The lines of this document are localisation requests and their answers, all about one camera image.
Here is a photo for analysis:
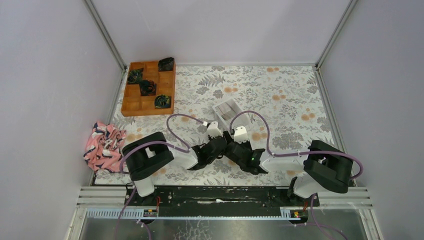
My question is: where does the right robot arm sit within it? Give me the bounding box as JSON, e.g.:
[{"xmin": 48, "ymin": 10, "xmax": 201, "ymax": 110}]
[{"xmin": 223, "ymin": 130, "xmax": 353, "ymax": 206}]

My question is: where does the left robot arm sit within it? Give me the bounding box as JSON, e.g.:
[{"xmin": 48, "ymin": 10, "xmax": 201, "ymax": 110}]
[{"xmin": 119, "ymin": 132, "xmax": 227, "ymax": 206}]

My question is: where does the white plastic card box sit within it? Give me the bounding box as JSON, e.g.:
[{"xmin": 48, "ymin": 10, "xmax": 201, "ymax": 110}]
[{"xmin": 212, "ymin": 98, "xmax": 252, "ymax": 131}]

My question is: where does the stack of cards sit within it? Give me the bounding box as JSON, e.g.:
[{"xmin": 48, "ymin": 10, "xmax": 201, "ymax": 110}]
[{"xmin": 216, "ymin": 103, "xmax": 237, "ymax": 121}]

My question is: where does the floral tablecloth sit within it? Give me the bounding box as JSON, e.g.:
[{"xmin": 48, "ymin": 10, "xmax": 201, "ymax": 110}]
[{"xmin": 111, "ymin": 66, "xmax": 334, "ymax": 153}]

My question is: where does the dark rolled cloth bottom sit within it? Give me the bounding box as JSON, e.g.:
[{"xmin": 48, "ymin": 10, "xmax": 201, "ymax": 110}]
[{"xmin": 154, "ymin": 94, "xmax": 172, "ymax": 109}]

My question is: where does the dark rolled cloth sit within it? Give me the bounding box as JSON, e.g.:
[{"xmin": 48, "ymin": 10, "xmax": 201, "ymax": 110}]
[
  {"xmin": 127, "ymin": 68, "xmax": 144, "ymax": 85},
  {"xmin": 154, "ymin": 94, "xmax": 172, "ymax": 109},
  {"xmin": 157, "ymin": 57, "xmax": 175, "ymax": 72},
  {"xmin": 138, "ymin": 79, "xmax": 157, "ymax": 97}
]

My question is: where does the dark rolled cloth middle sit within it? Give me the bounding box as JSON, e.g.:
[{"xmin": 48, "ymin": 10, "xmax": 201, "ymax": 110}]
[{"xmin": 138, "ymin": 79, "xmax": 157, "ymax": 97}]

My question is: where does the wooden compartment tray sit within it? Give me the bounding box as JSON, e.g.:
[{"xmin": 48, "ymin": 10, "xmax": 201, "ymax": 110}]
[{"xmin": 121, "ymin": 57, "xmax": 176, "ymax": 117}]

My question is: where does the dark rolled cloth top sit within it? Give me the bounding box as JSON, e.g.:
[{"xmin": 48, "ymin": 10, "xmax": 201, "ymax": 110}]
[{"xmin": 157, "ymin": 57, "xmax": 175, "ymax": 72}]

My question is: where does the dark rolled cloth left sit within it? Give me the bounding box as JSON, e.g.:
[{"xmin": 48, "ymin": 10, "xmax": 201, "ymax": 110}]
[{"xmin": 127, "ymin": 68, "xmax": 144, "ymax": 85}]

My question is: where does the pink patterned cloth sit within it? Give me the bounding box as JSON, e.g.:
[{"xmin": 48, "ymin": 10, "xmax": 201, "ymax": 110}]
[{"xmin": 83, "ymin": 121, "xmax": 127, "ymax": 173}]

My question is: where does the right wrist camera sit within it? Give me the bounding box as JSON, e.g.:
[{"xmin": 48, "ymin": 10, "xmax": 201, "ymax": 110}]
[{"xmin": 230, "ymin": 126, "xmax": 250, "ymax": 144}]

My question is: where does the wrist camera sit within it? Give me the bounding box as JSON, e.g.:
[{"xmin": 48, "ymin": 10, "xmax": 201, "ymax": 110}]
[
  {"xmin": 202, "ymin": 121, "xmax": 223, "ymax": 138},
  {"xmin": 230, "ymin": 126, "xmax": 250, "ymax": 144}
]

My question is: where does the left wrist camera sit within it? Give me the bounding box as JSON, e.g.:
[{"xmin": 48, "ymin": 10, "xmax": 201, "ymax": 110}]
[{"xmin": 202, "ymin": 121, "xmax": 223, "ymax": 138}]

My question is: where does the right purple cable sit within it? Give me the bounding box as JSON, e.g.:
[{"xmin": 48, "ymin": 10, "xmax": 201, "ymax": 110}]
[{"xmin": 229, "ymin": 110, "xmax": 365, "ymax": 181}]

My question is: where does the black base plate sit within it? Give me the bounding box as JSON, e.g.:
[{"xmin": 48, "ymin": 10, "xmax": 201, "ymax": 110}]
[{"xmin": 126, "ymin": 185, "xmax": 320, "ymax": 218}]

